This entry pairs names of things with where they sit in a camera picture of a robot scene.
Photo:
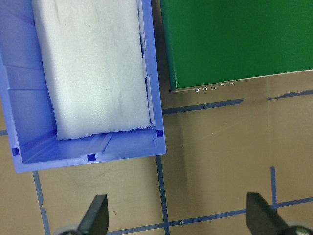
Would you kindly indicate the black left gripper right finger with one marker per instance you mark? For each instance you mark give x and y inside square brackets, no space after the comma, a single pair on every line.
[262,219]

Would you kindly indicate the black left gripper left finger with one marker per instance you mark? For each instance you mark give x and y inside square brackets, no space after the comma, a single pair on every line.
[94,222]

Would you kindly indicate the blue bin on left side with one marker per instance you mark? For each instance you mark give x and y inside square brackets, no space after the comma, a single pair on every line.
[28,113]

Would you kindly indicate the white foam pad in left bin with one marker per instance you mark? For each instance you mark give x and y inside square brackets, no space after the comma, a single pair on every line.
[92,61]

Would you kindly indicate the green conveyor belt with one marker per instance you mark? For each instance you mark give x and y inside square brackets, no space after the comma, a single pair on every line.
[216,41]

